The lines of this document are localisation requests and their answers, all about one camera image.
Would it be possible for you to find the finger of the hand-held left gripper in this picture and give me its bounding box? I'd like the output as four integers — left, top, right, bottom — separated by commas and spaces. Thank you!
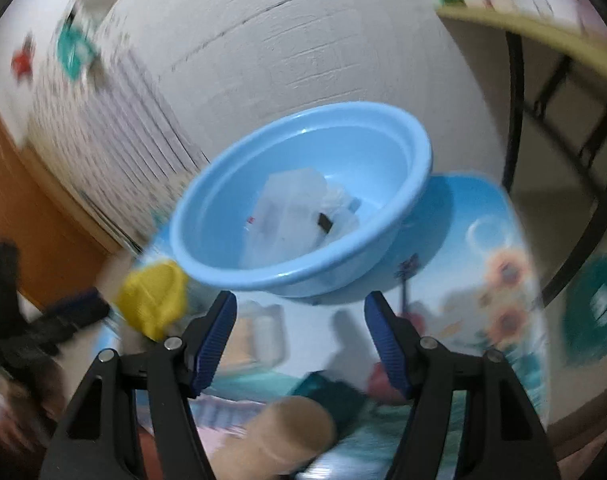
34, 287, 110, 356

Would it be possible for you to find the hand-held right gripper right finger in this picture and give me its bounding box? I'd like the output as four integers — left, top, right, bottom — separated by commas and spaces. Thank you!
364, 290, 563, 480

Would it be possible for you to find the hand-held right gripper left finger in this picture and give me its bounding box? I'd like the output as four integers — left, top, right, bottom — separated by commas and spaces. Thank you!
40, 290, 238, 480

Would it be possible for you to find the black lotion bottle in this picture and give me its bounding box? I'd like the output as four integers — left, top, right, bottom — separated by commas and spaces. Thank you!
291, 370, 369, 436

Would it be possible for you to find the yellow and white plush toy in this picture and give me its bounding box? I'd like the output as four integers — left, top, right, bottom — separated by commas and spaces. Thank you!
116, 260, 188, 341

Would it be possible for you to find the beige cylinder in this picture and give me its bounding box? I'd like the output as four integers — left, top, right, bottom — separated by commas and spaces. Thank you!
224, 396, 338, 480

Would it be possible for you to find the light blue plastic basin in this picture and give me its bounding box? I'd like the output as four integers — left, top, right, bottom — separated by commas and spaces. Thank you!
170, 101, 433, 306

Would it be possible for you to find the brown wooden panel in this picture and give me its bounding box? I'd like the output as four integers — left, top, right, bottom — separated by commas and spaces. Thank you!
0, 115, 115, 311

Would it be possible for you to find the clear plastic bag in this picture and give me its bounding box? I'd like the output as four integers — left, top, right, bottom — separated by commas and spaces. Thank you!
241, 166, 361, 268

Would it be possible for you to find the low table with printed top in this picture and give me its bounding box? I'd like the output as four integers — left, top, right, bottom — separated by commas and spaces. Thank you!
91, 172, 551, 480

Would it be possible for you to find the teal object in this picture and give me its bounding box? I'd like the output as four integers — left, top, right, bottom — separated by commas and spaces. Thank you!
561, 252, 607, 368

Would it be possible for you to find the yellow-edged side table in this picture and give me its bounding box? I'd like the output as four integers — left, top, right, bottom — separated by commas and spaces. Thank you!
433, 2, 607, 311

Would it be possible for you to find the red star wall sticker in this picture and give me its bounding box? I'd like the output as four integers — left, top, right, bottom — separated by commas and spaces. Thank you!
11, 42, 39, 81

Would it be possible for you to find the teal wall sticker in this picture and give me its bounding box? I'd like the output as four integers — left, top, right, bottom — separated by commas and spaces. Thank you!
56, 22, 102, 81

